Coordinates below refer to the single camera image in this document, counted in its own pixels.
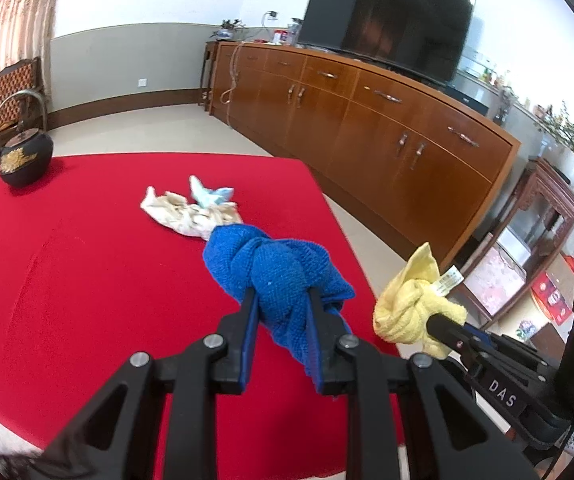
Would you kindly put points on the red tablecloth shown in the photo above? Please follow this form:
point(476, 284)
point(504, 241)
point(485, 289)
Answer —
point(87, 279)

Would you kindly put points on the yellow towel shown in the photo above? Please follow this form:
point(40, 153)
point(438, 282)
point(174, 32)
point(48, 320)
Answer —
point(418, 291)

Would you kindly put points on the carved wooden side stand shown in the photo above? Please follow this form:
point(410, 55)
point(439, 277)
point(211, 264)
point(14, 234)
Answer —
point(532, 226)

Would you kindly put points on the potted plant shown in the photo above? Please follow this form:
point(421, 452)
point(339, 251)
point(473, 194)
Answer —
point(230, 30)

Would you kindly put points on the wooden sideboard cabinet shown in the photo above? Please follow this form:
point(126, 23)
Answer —
point(411, 163)

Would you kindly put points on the blue towel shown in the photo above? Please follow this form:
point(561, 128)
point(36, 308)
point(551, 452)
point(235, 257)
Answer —
point(281, 272)

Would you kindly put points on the black television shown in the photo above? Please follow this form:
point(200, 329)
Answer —
point(423, 37)

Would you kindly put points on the wooden lattice bench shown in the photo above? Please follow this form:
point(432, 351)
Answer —
point(2, 100)

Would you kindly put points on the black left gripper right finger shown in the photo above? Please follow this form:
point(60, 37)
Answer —
point(416, 403)

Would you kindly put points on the red cardboard box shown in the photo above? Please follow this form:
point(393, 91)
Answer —
point(549, 298)

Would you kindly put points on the pink floral cushion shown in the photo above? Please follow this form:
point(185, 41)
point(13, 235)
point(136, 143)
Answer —
point(495, 280)

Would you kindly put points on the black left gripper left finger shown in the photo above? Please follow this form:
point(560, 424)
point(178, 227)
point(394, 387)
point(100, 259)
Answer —
point(152, 407)

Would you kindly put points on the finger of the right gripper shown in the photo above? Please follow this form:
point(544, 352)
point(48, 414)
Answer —
point(456, 337)
point(512, 349)

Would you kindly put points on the small dark side table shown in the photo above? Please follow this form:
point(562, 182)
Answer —
point(209, 56)

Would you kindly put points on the light blue cloth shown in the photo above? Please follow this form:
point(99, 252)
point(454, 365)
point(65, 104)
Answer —
point(205, 197)

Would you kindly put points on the red white can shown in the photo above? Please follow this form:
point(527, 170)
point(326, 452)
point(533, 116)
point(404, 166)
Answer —
point(280, 36)

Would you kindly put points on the beige crumpled cloth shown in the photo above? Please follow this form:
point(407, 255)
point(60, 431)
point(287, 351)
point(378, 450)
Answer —
point(175, 212)

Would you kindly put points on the black iron teapot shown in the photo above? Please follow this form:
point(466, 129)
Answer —
point(26, 157)

